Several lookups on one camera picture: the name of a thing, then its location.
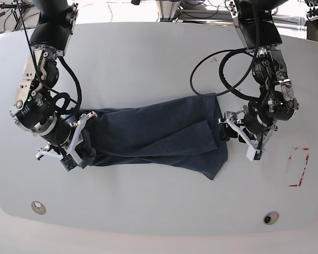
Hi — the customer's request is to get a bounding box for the red tape rectangle marking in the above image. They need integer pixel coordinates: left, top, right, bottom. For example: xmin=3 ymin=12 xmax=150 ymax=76
xmin=285 ymin=147 xmax=310 ymax=187

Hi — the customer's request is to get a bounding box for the left table grommet hole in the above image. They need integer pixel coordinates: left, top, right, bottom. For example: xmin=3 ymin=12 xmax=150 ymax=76
xmin=31 ymin=201 xmax=47 ymax=215

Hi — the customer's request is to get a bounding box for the right table grommet hole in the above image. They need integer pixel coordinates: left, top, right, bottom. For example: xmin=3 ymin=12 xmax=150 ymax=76
xmin=263 ymin=211 xmax=279 ymax=225

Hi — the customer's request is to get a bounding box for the grey table leg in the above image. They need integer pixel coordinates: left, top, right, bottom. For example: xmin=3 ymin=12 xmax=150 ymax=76
xmin=306 ymin=21 xmax=318 ymax=42

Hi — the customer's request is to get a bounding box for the table grommet hole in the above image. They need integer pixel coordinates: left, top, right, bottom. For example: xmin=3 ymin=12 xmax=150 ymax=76
xmin=263 ymin=211 xmax=279 ymax=225
xmin=31 ymin=201 xmax=47 ymax=215

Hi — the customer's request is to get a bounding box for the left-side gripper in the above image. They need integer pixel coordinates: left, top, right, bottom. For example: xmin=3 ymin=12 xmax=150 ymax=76
xmin=218 ymin=105 xmax=278 ymax=160

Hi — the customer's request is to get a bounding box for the left-side wrist camera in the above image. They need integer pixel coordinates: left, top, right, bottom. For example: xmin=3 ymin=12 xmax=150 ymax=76
xmin=253 ymin=150 xmax=264 ymax=160

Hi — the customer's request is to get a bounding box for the right-side wrist camera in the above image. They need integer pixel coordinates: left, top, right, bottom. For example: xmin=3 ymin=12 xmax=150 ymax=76
xmin=60 ymin=154 xmax=77 ymax=172

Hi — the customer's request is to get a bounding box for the black tripod stand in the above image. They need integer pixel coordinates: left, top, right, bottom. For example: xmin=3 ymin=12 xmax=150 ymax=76
xmin=0 ymin=1 xmax=39 ymax=33

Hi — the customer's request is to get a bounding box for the left-side arm black cable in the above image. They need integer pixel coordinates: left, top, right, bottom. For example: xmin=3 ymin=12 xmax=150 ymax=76
xmin=189 ymin=49 xmax=259 ymax=101

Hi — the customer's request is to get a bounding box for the dark blue T-shirt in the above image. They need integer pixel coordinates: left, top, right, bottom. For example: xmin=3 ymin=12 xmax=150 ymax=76
xmin=76 ymin=96 xmax=228 ymax=180

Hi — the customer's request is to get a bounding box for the right-side arm black cable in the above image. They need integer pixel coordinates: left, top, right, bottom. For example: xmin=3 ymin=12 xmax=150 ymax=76
xmin=50 ymin=58 xmax=83 ymax=117

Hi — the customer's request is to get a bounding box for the metal frame post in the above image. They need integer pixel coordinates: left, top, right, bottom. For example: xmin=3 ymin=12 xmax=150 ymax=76
xmin=156 ymin=1 xmax=181 ymax=22

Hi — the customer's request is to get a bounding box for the left-side robot arm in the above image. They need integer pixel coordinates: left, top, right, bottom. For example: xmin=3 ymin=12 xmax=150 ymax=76
xmin=219 ymin=1 xmax=299 ymax=161

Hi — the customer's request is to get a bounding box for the right-side robot arm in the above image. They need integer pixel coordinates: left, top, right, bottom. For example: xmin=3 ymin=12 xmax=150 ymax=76
xmin=10 ymin=1 xmax=97 ymax=171

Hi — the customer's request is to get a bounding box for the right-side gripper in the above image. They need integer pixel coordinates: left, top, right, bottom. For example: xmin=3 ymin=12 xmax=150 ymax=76
xmin=34 ymin=111 xmax=97 ymax=165

